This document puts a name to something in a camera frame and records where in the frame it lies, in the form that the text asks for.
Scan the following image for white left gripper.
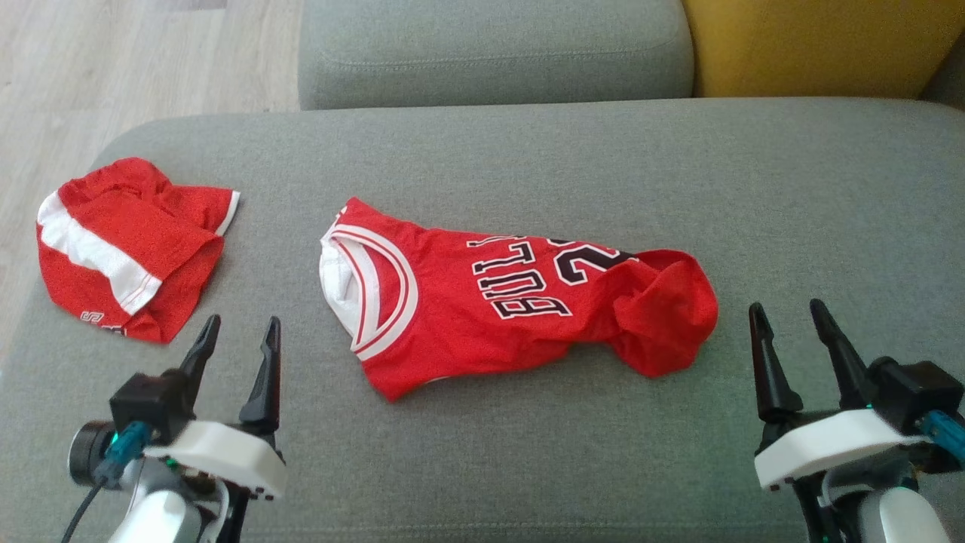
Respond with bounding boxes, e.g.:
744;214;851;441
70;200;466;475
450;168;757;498
145;314;288;543

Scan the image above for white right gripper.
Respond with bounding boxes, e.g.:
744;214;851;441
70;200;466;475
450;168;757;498
749;299;933;543

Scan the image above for red shorts with white stripes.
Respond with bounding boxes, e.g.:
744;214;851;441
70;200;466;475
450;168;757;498
35;157;240;345

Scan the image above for red Bulls basketball jersey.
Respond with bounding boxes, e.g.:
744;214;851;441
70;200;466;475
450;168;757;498
319;198;719;402

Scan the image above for grey fabric sofa seat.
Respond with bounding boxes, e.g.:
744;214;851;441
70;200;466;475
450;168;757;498
0;97;965;543

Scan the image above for yellow cushion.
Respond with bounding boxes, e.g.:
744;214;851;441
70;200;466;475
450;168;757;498
682;0;965;99

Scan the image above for wide grey sofa back cushion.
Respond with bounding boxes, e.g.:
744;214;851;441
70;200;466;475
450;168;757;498
298;0;694;111

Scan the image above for black cable with teal plug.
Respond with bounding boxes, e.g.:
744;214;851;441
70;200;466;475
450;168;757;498
60;421;153;543

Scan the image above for teal plug at right camera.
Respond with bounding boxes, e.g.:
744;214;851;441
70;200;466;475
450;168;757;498
918;410;965;462

